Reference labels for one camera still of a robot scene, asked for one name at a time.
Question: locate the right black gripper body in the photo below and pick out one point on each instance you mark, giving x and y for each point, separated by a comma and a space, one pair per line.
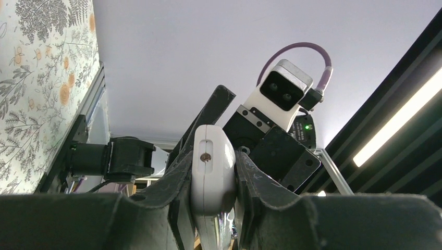
274, 151

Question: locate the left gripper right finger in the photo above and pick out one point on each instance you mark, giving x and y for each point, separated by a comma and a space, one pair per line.
269, 216

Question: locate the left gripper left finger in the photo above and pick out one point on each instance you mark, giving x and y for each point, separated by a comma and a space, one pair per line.
158, 217

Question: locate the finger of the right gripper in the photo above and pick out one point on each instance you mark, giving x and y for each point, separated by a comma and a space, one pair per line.
213, 109

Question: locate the white remote control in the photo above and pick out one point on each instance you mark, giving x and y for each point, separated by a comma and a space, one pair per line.
213, 186

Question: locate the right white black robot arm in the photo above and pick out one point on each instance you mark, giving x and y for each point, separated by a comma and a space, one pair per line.
122, 159

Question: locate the floral patterned table mat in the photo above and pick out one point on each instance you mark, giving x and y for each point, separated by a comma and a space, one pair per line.
49, 58

